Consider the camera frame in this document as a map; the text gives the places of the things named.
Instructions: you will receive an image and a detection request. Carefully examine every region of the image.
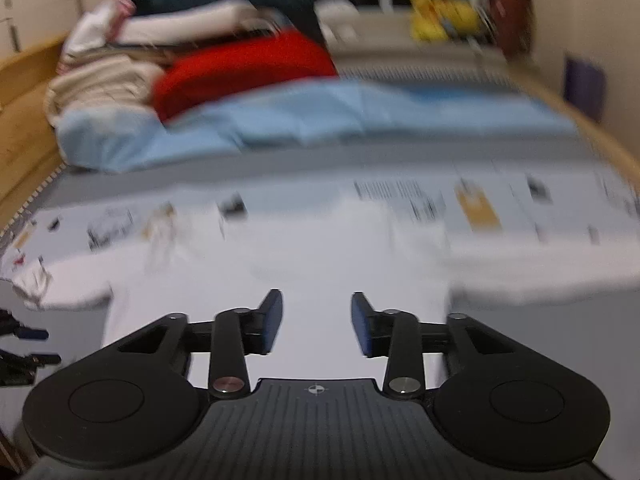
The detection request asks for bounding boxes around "white and pink cloth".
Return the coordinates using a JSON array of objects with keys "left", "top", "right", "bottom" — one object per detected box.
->
[{"left": 62, "top": 0, "right": 138, "bottom": 57}]

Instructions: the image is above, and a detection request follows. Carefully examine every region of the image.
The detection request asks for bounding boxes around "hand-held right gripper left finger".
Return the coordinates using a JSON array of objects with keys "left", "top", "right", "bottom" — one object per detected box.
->
[{"left": 102, "top": 288, "right": 285, "bottom": 402}]

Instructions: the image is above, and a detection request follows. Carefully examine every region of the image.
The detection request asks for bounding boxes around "white window sill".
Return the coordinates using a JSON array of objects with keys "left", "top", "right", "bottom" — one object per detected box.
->
[{"left": 330, "top": 10, "right": 511, "bottom": 68}]

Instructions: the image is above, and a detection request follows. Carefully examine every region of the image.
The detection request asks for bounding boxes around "cream folded blanket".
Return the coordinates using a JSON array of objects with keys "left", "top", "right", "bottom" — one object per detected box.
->
[{"left": 44, "top": 55, "right": 166, "bottom": 128}]

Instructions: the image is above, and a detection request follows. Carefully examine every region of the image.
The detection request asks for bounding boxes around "yellow plush toy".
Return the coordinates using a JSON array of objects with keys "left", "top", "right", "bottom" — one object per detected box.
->
[
  {"left": 442, "top": 0, "right": 482, "bottom": 38},
  {"left": 409, "top": 0, "right": 445, "bottom": 41}
]

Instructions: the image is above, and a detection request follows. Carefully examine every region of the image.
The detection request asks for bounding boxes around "white folded quilt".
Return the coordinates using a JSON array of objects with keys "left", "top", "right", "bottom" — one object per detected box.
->
[{"left": 117, "top": 0, "right": 261, "bottom": 45}]

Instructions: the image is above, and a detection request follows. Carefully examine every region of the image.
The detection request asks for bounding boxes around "red folded blanket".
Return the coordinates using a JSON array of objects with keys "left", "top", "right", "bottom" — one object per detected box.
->
[{"left": 152, "top": 30, "right": 341, "bottom": 123}]

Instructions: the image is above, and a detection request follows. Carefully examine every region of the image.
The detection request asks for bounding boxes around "dark red pillow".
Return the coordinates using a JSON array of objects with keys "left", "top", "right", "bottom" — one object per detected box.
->
[{"left": 490, "top": 0, "right": 533, "bottom": 58}]

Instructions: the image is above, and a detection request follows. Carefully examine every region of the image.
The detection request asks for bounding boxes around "light blue sheet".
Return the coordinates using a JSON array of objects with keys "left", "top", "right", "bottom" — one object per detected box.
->
[{"left": 55, "top": 80, "right": 581, "bottom": 173}]

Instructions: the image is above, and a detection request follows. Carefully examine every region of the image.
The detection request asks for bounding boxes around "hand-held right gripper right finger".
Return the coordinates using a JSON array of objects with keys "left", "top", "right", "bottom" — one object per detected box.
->
[{"left": 350, "top": 291, "right": 546, "bottom": 402}]

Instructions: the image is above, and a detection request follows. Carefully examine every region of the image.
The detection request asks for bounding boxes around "white plush toy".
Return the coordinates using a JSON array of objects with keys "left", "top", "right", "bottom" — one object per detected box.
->
[{"left": 315, "top": 0, "right": 361, "bottom": 43}]

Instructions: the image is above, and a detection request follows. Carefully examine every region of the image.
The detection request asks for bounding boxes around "purple bag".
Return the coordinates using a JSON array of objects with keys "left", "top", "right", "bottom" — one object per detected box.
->
[{"left": 564, "top": 55, "right": 608, "bottom": 123}]

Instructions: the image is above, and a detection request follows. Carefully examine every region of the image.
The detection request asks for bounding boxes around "white folded bedding stack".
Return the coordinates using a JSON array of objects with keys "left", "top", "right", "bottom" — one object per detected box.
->
[{"left": 60, "top": 27, "right": 281, "bottom": 68}]

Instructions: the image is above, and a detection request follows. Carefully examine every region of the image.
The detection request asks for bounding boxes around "white long-sleeved shirt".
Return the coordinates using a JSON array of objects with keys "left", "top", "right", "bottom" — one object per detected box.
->
[{"left": 15, "top": 207, "right": 640, "bottom": 392}]

